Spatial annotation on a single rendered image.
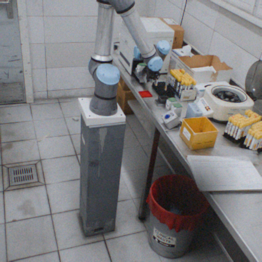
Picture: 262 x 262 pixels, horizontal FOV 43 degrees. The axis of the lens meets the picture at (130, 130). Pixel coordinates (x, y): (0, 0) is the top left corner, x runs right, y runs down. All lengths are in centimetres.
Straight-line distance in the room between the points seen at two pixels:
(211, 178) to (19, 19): 237
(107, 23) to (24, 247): 144
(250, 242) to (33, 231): 148
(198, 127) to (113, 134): 44
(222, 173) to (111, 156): 64
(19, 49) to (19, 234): 177
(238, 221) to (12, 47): 262
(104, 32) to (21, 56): 181
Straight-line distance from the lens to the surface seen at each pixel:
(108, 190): 204
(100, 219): 221
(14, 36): 335
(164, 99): 199
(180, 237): 209
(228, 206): 141
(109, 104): 171
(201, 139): 162
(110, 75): 164
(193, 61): 235
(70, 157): 289
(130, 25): 161
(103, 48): 174
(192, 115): 178
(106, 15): 169
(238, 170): 158
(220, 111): 187
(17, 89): 357
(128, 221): 241
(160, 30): 222
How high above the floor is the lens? 184
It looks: 35 degrees down
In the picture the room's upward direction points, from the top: 7 degrees clockwise
